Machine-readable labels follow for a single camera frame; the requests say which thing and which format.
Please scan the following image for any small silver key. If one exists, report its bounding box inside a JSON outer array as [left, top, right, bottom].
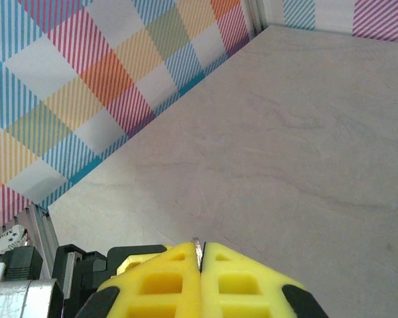
[[192, 237, 207, 269]]

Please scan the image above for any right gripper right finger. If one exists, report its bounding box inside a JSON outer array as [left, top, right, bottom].
[[200, 241, 329, 318]]

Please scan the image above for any aluminium corner post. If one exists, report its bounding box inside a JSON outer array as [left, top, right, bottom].
[[247, 0, 269, 36]]

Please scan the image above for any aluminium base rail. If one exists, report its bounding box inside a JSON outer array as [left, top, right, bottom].
[[15, 203, 60, 279]]

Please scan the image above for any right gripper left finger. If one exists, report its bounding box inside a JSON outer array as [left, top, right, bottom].
[[74, 241, 203, 318]]

